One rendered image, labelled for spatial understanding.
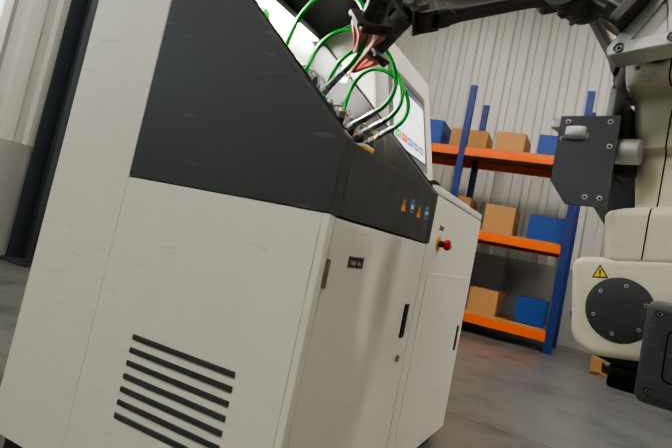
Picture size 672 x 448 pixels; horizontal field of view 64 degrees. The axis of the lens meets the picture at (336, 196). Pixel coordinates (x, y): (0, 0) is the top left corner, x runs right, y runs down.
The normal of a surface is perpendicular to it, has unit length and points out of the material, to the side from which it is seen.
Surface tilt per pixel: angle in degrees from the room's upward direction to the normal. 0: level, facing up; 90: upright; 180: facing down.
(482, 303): 90
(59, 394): 90
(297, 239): 90
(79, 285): 90
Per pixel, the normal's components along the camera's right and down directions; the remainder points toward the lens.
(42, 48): 0.88, 0.15
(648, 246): -0.65, -0.20
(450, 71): -0.44, -0.17
